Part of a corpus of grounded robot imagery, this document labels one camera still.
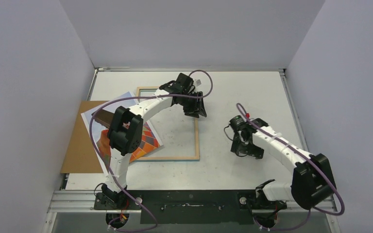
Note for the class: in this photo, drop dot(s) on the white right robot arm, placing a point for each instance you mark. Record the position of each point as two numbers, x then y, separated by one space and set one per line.
312 179

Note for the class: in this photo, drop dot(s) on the brown cardboard backing board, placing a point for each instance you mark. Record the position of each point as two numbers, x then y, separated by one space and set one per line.
80 156

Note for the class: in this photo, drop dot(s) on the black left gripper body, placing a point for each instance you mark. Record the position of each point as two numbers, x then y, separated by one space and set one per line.
188 101

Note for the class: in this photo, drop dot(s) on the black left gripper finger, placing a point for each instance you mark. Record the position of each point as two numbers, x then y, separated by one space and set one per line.
191 113
200 105

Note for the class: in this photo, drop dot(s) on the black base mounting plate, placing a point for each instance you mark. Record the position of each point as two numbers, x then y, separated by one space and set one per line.
193 206

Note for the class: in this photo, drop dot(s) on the blue wooden picture frame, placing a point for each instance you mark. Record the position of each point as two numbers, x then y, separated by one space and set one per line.
151 89

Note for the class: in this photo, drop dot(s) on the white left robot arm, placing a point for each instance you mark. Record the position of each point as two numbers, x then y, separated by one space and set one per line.
125 130

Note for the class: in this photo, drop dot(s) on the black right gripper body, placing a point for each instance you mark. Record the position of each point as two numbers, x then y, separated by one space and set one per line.
247 149

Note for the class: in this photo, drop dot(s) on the hot air balloon photo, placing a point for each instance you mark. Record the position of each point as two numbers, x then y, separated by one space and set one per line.
150 141

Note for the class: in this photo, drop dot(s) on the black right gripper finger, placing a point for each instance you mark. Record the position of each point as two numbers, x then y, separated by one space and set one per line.
253 151
236 148

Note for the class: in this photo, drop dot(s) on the aluminium front rail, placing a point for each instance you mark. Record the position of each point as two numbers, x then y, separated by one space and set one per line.
83 201

